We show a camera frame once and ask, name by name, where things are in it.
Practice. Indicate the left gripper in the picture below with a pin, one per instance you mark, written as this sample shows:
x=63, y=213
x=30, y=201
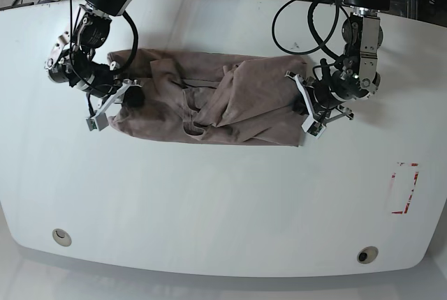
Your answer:
x=316, y=102

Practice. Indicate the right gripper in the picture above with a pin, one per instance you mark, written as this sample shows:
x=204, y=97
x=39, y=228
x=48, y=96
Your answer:
x=127, y=92

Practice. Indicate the mauve t-shirt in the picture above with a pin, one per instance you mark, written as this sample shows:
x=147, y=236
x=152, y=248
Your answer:
x=211, y=98

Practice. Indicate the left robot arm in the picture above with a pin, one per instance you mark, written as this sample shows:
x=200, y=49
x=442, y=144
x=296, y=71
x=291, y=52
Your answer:
x=353, y=74

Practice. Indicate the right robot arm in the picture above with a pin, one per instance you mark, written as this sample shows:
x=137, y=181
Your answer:
x=71, y=58

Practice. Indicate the red tape rectangle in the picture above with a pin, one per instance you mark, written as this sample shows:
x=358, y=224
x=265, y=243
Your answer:
x=402, y=185

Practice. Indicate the left table grommet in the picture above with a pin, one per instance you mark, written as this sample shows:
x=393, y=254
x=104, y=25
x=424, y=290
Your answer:
x=61, y=237

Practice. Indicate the table grommet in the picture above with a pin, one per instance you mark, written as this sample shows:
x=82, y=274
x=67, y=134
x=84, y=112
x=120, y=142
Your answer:
x=61, y=237
x=367, y=255

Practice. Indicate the right table grommet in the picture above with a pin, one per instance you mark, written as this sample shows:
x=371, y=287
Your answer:
x=367, y=255

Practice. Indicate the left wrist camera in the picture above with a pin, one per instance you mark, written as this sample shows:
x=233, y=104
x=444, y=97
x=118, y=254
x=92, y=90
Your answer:
x=314, y=128

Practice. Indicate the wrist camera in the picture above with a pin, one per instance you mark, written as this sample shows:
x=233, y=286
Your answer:
x=314, y=128
x=97, y=122

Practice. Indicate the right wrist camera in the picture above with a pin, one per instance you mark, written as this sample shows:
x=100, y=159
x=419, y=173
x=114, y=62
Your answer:
x=97, y=122

